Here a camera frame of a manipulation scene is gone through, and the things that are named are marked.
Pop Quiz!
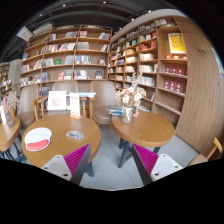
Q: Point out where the wooden bookshelf wall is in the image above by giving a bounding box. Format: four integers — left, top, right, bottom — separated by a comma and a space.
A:
19, 25, 113, 88
108, 16, 187, 125

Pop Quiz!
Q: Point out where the wooden bookshelf right wall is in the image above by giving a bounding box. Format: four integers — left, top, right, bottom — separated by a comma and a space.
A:
108, 16, 187, 125

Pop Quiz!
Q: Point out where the round wooden table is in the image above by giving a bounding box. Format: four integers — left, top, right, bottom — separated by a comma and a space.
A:
0, 117, 22, 161
112, 111, 174, 168
21, 114, 101, 177

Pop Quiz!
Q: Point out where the beige chair back left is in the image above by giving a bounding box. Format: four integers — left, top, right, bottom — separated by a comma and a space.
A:
17, 85, 39, 128

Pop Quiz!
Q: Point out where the glass vase with dried flowers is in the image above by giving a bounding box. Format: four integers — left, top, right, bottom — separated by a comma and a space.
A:
115, 73, 146, 124

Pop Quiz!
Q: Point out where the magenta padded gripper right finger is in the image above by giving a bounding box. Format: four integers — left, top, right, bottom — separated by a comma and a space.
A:
132, 144, 182, 185

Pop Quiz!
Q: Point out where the beige chair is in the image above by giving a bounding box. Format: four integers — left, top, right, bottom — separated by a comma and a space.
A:
43, 79, 80, 117
90, 81, 116, 124
17, 85, 39, 128

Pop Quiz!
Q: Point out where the wooden chair right edge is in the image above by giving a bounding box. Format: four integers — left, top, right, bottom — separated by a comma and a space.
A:
187, 136, 224, 167

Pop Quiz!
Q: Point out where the white pink poster board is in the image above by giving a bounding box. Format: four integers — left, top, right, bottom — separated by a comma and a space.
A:
48, 91, 66, 110

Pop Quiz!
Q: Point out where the yellow framed picture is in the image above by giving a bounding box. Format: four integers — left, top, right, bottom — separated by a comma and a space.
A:
168, 33, 186, 54

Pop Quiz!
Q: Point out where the curved wooden panel wall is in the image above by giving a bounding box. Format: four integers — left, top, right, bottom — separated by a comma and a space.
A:
175, 16, 224, 156

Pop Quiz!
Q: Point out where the round wooden table far left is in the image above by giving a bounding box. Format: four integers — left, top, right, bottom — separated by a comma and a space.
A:
0, 117, 22, 161

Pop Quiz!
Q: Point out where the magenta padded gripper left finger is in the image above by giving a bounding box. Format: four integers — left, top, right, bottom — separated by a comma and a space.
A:
42, 144, 91, 185

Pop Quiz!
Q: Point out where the beige chair back right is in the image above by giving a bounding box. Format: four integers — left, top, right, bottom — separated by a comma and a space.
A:
90, 81, 116, 124

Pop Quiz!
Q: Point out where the stack of books on table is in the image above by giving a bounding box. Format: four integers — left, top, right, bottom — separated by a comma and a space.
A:
108, 105, 122, 116

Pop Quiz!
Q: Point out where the round wooden table right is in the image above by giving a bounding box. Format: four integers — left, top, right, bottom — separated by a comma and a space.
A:
112, 111, 174, 168

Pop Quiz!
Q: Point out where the white and red mouse pad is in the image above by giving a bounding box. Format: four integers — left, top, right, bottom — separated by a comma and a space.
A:
24, 127, 52, 152

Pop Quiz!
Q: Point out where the beige chair back middle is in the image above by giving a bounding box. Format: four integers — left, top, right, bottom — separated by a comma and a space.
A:
43, 79, 80, 117

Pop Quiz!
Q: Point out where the wooden bookshelf left wall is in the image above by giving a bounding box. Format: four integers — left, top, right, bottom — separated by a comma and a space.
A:
19, 25, 113, 88

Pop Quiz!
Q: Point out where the dried flowers vase far left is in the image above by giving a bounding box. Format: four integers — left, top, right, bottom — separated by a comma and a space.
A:
2, 91, 19, 128

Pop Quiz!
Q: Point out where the white standing sign card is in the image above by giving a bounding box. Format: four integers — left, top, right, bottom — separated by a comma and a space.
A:
70, 92, 81, 119

